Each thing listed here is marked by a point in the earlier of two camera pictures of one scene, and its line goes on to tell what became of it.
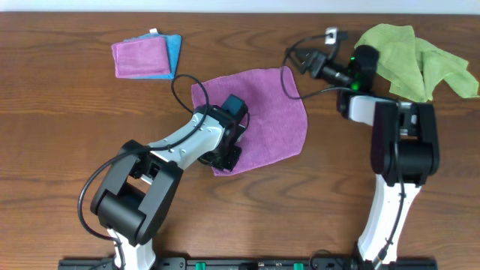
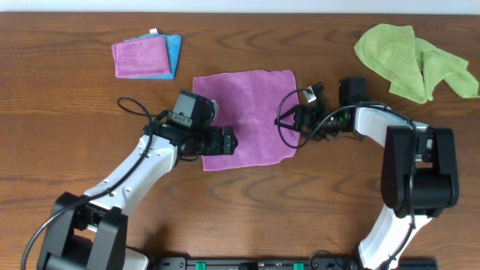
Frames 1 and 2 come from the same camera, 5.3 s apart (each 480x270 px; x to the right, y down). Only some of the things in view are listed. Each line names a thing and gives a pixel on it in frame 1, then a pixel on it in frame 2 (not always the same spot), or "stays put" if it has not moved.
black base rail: x=247 y=264 stays put
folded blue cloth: x=173 y=43 stays put
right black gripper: x=311 y=61 to x=304 y=117
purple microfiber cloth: x=277 y=129 stays put
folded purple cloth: x=142 y=58 stays put
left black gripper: x=223 y=160 to x=225 y=140
